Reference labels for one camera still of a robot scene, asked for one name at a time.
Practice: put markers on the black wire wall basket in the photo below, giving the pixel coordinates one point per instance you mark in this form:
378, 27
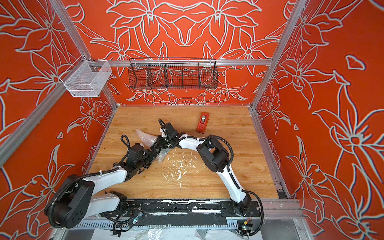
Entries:
176, 74

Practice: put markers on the red tape dispenser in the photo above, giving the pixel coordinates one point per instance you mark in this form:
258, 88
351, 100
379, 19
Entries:
203, 122

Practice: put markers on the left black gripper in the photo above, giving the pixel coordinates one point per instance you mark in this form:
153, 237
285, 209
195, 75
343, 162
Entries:
147, 152

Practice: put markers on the clear plastic wall bin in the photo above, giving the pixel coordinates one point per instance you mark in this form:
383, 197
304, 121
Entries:
85, 81

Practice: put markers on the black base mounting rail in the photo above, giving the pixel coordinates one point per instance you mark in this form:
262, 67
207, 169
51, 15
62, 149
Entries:
224, 208

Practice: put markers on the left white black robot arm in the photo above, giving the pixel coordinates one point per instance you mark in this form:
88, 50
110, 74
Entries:
76, 198

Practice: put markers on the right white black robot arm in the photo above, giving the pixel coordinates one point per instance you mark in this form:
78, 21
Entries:
216, 153

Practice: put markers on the pink bubble wrap sheet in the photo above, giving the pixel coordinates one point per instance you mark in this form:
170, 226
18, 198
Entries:
149, 141

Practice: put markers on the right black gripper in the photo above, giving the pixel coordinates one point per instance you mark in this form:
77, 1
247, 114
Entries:
162, 141

